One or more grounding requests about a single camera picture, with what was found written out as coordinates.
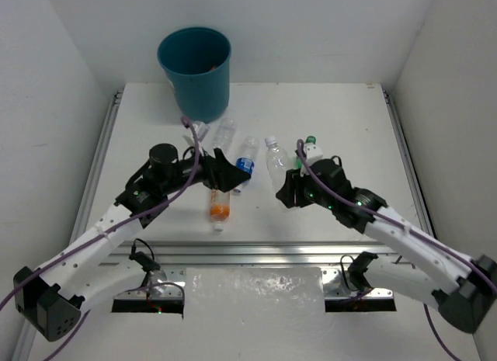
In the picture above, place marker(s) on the clear bottle white cap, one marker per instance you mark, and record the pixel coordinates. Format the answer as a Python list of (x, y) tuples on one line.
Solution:
[(277, 162)]

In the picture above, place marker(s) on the clear bottle blue cap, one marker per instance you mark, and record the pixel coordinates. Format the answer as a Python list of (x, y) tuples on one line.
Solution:
[(224, 135)]

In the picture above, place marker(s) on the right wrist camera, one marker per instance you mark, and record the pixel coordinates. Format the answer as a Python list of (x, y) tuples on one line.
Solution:
[(312, 153)]

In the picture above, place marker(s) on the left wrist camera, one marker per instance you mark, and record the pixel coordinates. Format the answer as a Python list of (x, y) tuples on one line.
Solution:
[(201, 129)]

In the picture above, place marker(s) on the teal plastic bin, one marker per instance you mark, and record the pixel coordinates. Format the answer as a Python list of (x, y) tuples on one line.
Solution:
[(185, 56)]

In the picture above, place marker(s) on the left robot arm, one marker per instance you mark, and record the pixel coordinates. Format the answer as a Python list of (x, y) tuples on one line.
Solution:
[(54, 296)]

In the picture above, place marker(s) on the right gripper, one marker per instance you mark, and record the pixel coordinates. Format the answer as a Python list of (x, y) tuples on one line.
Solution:
[(290, 192)]

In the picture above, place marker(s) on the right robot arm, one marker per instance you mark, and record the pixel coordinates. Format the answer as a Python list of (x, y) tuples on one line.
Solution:
[(461, 288)]

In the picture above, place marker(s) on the green plastic bottle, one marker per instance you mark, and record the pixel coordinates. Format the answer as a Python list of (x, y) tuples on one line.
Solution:
[(310, 140)]

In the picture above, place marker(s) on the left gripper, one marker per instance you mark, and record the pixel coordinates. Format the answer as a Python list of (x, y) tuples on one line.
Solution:
[(212, 171)]

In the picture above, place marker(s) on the aluminium front rail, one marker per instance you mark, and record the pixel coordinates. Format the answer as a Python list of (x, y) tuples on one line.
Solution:
[(169, 253)]

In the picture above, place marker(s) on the clear bottle blue label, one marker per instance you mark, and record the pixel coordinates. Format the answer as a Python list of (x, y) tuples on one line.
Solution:
[(248, 154)]

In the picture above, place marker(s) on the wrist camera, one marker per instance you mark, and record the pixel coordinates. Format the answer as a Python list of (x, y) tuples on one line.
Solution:
[(312, 153), (201, 129)]

